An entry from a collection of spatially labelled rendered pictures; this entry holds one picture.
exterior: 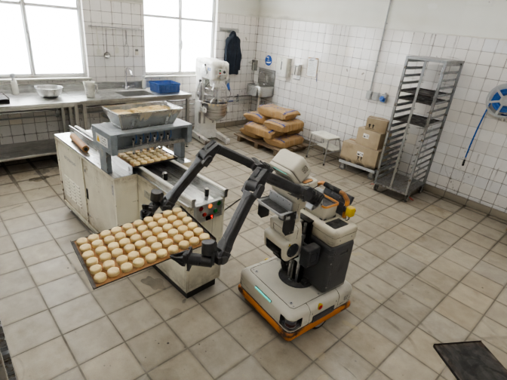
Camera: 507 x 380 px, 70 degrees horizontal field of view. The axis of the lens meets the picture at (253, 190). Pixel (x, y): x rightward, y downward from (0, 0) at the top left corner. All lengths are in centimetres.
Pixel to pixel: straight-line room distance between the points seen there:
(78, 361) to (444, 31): 535
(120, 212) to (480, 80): 451
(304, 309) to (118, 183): 168
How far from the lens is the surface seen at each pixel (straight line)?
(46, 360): 279
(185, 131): 318
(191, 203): 246
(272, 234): 246
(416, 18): 586
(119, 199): 304
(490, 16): 554
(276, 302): 264
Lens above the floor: 202
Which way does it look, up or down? 25 degrees down
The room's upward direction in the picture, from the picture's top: 6 degrees clockwise
